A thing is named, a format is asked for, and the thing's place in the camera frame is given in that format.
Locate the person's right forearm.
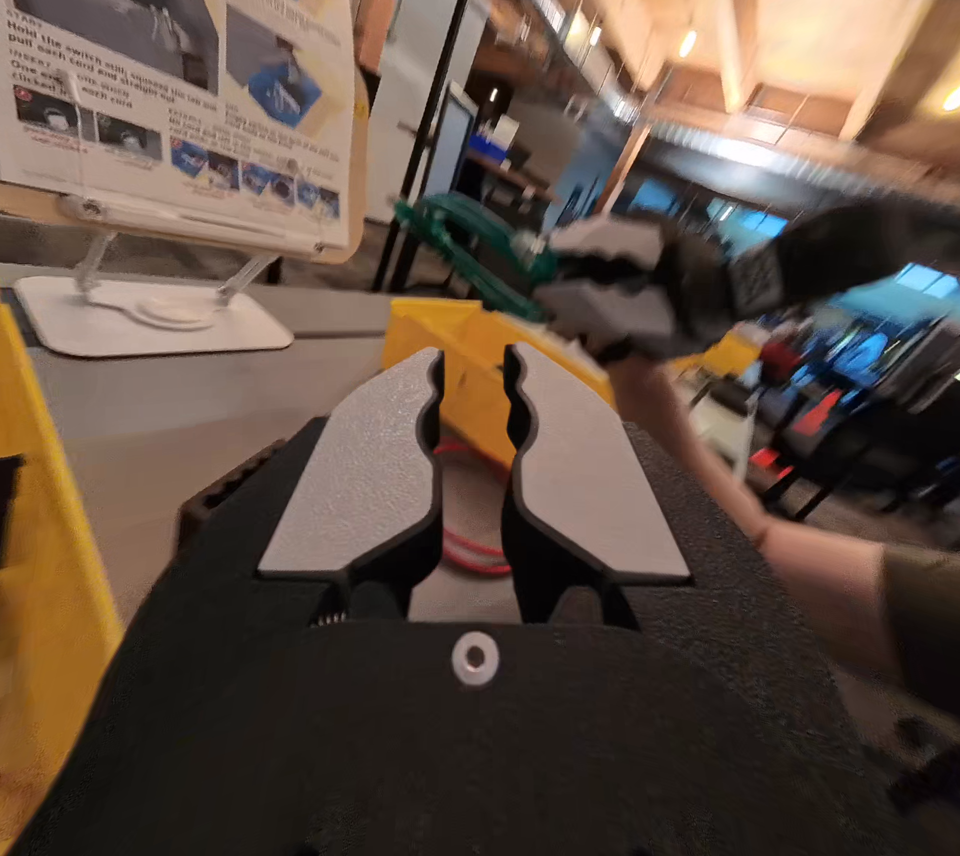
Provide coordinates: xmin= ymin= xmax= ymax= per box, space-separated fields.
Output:
xmin=605 ymin=351 xmax=960 ymax=680

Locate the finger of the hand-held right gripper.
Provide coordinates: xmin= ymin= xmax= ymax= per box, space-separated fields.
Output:
xmin=545 ymin=215 xmax=670 ymax=275
xmin=533 ymin=272 xmax=679 ymax=364

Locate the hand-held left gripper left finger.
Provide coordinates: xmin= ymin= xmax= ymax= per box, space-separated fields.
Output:
xmin=255 ymin=348 xmax=450 ymax=587

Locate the printed instruction sheet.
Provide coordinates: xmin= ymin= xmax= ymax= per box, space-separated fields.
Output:
xmin=0 ymin=0 xmax=358 ymax=221

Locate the red ethernet cable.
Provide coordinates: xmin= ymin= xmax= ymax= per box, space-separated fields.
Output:
xmin=435 ymin=440 xmax=520 ymax=581

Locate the white sign base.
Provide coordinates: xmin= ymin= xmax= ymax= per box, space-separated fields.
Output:
xmin=12 ymin=230 xmax=298 ymax=361

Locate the yellow plastic bin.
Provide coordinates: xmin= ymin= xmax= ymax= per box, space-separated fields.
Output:
xmin=683 ymin=324 xmax=768 ymax=379
xmin=0 ymin=302 xmax=126 ymax=814
xmin=380 ymin=294 xmax=618 ymax=476

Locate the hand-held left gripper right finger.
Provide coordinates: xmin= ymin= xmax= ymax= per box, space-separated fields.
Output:
xmin=500 ymin=341 xmax=697 ymax=590

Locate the green ethernet cable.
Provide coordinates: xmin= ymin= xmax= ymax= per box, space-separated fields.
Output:
xmin=393 ymin=194 xmax=565 ymax=326

